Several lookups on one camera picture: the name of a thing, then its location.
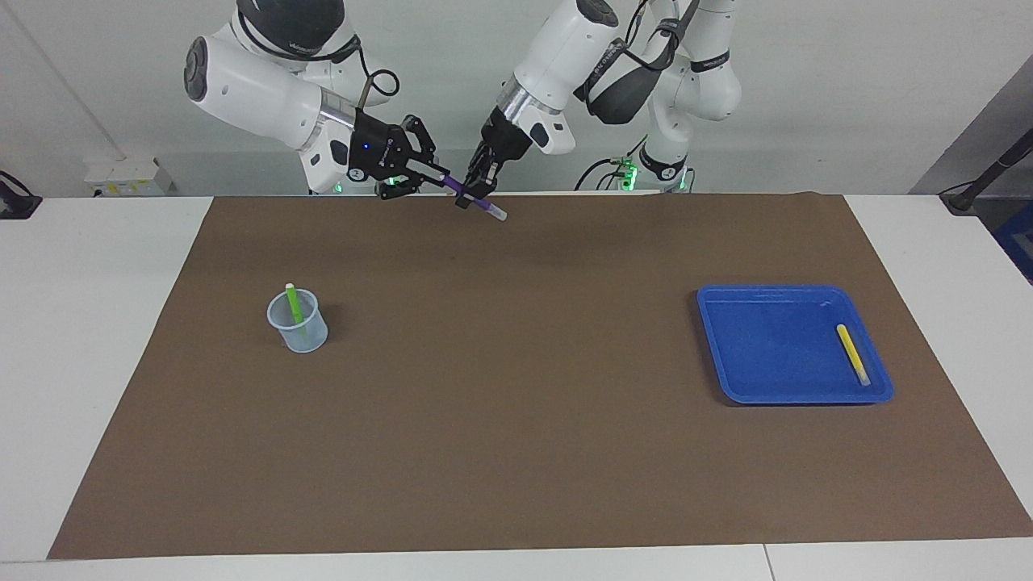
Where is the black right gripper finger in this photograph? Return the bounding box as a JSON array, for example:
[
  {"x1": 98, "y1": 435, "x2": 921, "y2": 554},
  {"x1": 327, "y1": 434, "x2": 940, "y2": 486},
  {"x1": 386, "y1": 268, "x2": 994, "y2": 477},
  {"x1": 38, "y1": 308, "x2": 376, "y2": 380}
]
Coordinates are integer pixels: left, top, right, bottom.
[
  {"x1": 378, "y1": 171, "x2": 427, "y2": 199},
  {"x1": 401, "y1": 115, "x2": 451, "y2": 182}
]

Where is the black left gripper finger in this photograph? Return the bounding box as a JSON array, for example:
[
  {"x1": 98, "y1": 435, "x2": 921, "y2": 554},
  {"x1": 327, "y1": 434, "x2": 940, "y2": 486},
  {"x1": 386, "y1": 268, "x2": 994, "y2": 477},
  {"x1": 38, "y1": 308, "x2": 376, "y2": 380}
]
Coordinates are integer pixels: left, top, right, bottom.
[
  {"x1": 454, "y1": 165, "x2": 501, "y2": 211},
  {"x1": 466, "y1": 144, "x2": 495, "y2": 188}
]

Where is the purple pen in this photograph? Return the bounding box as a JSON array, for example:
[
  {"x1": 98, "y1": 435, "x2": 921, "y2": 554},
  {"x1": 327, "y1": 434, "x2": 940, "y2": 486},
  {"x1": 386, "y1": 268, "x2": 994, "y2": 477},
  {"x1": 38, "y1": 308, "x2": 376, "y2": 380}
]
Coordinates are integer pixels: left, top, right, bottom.
[{"x1": 441, "y1": 173, "x2": 508, "y2": 222}]

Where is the green pen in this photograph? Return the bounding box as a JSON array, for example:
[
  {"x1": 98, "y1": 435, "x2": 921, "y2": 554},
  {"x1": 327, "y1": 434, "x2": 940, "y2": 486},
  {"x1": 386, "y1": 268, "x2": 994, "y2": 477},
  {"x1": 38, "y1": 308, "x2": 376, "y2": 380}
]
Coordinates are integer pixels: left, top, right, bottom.
[{"x1": 285, "y1": 282, "x2": 308, "y2": 336}]

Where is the yellow pen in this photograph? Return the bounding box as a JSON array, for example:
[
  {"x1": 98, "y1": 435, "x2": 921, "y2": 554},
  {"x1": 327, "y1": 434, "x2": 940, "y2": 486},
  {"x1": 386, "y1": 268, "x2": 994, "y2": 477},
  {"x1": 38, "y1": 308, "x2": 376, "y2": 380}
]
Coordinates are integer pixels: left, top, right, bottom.
[{"x1": 836, "y1": 324, "x2": 872, "y2": 387}]

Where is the blue plastic tray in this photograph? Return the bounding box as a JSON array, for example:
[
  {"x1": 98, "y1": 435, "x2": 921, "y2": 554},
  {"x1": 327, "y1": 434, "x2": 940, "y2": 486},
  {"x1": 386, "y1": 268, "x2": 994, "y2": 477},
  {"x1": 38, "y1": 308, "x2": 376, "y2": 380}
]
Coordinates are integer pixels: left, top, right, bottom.
[{"x1": 696, "y1": 284, "x2": 895, "y2": 406}]

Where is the clear plastic cup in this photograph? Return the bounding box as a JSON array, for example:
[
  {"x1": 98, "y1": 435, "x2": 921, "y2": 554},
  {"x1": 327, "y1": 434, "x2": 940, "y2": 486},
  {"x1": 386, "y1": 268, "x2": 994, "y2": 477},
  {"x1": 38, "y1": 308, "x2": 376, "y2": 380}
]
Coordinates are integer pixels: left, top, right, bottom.
[{"x1": 267, "y1": 290, "x2": 329, "y2": 353}]

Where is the brown table mat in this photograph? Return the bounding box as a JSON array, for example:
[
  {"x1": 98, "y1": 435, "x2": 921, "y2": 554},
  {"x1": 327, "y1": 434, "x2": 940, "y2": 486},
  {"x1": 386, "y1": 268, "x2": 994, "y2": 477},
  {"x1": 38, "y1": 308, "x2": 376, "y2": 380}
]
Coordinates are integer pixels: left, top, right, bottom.
[{"x1": 47, "y1": 192, "x2": 1033, "y2": 560}]

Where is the white socket box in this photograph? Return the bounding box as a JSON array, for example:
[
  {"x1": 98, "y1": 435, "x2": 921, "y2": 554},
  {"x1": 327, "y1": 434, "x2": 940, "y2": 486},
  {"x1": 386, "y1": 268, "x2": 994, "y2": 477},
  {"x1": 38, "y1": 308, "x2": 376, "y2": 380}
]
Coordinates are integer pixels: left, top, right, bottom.
[{"x1": 84, "y1": 157, "x2": 174, "y2": 198}]

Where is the black clamp base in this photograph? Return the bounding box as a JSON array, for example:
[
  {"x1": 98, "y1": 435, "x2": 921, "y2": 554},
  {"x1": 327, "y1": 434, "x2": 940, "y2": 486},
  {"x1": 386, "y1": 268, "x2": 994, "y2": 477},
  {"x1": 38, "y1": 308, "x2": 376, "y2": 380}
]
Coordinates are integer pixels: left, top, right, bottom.
[{"x1": 0, "y1": 170, "x2": 43, "y2": 219}]

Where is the black stand leg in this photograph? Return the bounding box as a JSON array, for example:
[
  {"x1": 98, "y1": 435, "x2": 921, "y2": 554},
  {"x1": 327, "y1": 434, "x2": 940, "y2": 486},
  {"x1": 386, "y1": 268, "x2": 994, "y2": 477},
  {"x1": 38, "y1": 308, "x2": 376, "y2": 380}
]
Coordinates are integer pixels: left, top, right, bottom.
[{"x1": 940, "y1": 129, "x2": 1033, "y2": 215}]

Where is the blue crate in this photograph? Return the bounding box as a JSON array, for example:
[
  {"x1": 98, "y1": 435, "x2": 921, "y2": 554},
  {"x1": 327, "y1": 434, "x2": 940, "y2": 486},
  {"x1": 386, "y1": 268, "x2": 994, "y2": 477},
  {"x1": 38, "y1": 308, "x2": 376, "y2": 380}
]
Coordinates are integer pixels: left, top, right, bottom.
[{"x1": 991, "y1": 200, "x2": 1033, "y2": 285}]

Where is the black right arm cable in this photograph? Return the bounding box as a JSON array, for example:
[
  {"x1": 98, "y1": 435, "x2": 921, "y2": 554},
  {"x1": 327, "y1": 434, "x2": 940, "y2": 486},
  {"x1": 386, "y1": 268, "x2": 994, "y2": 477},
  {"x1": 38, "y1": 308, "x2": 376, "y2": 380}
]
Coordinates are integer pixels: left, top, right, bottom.
[{"x1": 234, "y1": 0, "x2": 400, "y2": 110}]

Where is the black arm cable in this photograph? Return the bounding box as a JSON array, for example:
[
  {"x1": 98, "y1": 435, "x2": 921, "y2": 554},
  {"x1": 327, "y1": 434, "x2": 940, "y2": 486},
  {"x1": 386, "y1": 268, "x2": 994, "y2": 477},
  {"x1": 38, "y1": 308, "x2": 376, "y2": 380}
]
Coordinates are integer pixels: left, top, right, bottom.
[
  {"x1": 234, "y1": 0, "x2": 400, "y2": 110},
  {"x1": 577, "y1": 0, "x2": 703, "y2": 102}
]

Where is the black base cable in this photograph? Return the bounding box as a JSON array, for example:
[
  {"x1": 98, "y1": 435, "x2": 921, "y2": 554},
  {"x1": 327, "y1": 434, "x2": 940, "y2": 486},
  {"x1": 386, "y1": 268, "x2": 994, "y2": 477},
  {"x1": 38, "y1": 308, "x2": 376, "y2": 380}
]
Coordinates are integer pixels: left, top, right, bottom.
[{"x1": 575, "y1": 125, "x2": 650, "y2": 192}]

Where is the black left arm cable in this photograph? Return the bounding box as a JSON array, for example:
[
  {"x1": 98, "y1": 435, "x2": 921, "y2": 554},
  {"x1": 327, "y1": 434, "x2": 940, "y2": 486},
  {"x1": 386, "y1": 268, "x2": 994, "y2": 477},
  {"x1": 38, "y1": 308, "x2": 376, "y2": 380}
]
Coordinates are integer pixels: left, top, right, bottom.
[{"x1": 577, "y1": 0, "x2": 703, "y2": 102}]

